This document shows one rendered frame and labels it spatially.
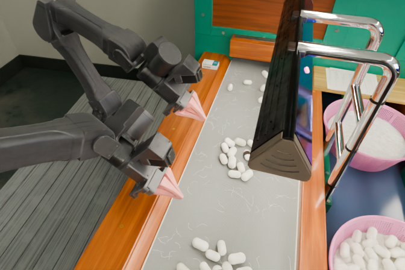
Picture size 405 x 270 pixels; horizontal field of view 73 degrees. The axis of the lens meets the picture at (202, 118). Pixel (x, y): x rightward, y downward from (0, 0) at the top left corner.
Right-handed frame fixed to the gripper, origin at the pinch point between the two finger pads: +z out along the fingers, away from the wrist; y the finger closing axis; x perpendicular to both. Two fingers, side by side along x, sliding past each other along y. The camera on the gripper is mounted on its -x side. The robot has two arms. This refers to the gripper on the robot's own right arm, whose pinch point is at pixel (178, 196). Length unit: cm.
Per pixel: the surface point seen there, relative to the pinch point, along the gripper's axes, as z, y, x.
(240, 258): 14.8, -7.2, -6.7
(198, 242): 7.9, -6.7, -1.0
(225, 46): -5, 71, 5
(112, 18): -63, 139, 92
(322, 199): 26.6, 11.5, -17.4
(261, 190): 17.5, 11.2, -6.4
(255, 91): 12, 52, -1
